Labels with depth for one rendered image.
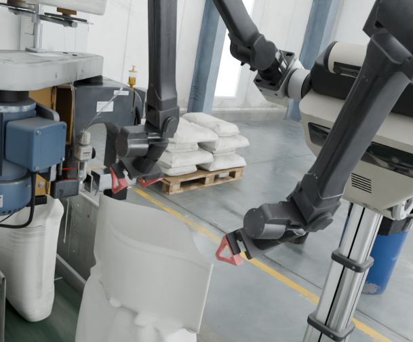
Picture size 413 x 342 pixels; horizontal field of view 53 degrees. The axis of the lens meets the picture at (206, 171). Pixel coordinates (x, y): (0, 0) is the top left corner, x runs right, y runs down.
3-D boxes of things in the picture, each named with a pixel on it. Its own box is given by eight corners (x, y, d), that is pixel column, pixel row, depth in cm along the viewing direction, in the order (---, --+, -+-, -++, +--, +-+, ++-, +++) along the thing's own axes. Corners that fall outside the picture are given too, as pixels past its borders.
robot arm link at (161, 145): (174, 143, 103) (165, 127, 106) (152, 144, 99) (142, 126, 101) (163, 161, 107) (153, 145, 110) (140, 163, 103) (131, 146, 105)
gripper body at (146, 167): (117, 163, 108) (128, 143, 104) (148, 158, 115) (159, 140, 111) (129, 182, 105) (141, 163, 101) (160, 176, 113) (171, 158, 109)
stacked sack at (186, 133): (220, 143, 433) (223, 129, 428) (173, 148, 385) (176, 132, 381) (192, 131, 459) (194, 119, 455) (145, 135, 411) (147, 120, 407)
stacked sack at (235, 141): (251, 149, 482) (253, 137, 477) (212, 154, 433) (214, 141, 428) (223, 138, 509) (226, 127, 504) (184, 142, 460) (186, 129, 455)
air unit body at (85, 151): (92, 184, 121) (97, 133, 116) (77, 186, 117) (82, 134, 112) (84, 179, 123) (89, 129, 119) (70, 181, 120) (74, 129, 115)
